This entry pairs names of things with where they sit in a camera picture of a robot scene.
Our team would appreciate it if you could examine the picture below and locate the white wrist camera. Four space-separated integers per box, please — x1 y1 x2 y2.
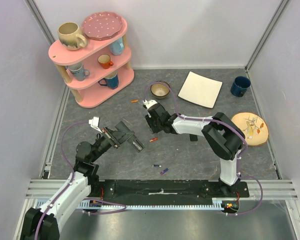
142 99 158 110
88 116 102 133

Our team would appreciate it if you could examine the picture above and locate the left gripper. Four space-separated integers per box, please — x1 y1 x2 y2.
90 125 135 162

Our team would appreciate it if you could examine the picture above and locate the light blue mug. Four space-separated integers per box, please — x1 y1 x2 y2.
109 37 125 56

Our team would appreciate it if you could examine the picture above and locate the white square plate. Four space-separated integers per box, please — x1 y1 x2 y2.
178 71 223 109

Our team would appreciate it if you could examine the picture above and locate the pink polka dot plate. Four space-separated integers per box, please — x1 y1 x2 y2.
81 11 123 41

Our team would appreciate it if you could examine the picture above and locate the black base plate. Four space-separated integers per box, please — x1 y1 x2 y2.
88 179 250 206

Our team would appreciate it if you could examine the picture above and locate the black remote control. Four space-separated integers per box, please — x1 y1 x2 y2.
115 121 144 152

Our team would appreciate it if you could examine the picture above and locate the grey blue mug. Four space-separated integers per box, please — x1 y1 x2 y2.
68 62 90 82

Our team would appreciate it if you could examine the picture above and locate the blue purple battery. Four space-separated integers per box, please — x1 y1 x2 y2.
160 168 169 175

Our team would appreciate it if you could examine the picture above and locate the orange mug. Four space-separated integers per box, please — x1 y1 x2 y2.
97 54 114 69

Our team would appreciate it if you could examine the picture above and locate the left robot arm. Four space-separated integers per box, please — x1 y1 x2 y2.
20 122 144 240

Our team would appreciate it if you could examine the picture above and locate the beige ceramic mug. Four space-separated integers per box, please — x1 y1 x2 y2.
57 22 88 51

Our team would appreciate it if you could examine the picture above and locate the white slotted cable duct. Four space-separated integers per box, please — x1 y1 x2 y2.
77 200 224 211

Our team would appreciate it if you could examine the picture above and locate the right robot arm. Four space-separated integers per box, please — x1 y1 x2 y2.
143 100 248 197

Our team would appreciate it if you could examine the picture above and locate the pink three-tier shelf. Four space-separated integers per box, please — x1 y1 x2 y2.
48 19 135 108

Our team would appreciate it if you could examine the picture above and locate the purple cable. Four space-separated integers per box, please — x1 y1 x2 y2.
143 81 265 216
33 121 128 240

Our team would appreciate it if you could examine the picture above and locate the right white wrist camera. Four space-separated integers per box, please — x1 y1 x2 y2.
142 99 158 110

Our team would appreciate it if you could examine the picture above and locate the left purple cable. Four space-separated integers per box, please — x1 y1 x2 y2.
33 121 128 240

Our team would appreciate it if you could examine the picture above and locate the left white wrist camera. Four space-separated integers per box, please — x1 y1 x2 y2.
88 116 102 133

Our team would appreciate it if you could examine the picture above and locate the dark blue faceted mug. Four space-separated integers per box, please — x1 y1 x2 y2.
98 71 119 90

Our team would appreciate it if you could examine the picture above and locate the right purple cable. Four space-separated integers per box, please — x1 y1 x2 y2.
143 81 265 216

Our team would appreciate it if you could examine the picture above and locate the navy blue cup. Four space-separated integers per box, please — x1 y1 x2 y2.
230 76 251 97

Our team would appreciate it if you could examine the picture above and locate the round wooden bird coaster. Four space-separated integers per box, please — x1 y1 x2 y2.
231 112 269 147

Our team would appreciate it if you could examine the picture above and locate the beige brown ceramic bowl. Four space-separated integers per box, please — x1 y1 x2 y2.
150 81 170 100

